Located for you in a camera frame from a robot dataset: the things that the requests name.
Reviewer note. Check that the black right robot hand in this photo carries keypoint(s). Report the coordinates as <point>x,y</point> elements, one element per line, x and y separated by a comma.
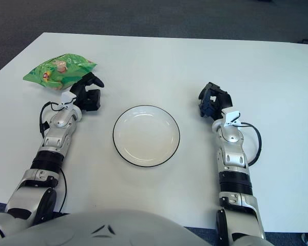
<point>214,102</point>

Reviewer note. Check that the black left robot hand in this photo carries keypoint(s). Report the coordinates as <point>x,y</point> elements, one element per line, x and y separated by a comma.
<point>88,98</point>

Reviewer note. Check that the green snack bag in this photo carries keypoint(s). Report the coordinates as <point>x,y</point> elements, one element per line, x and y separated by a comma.
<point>59,71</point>

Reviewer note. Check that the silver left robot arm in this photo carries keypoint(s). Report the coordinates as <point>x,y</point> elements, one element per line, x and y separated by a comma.
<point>51,143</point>

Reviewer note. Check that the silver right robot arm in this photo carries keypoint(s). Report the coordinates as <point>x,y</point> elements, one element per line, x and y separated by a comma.
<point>233,164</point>

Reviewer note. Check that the white plate with black rim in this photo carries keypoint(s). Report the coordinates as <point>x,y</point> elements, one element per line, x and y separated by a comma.
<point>146,137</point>

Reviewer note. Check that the grey robot torso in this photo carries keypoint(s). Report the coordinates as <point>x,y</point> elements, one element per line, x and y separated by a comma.
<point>133,228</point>

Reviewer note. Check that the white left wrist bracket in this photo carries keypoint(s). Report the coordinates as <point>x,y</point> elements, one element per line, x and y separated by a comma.
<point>68,98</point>

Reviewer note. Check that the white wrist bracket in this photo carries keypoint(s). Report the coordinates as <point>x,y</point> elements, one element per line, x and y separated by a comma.
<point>68,98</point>
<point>231,118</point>

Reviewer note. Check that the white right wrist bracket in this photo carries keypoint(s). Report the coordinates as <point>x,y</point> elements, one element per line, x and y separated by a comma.
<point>231,118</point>

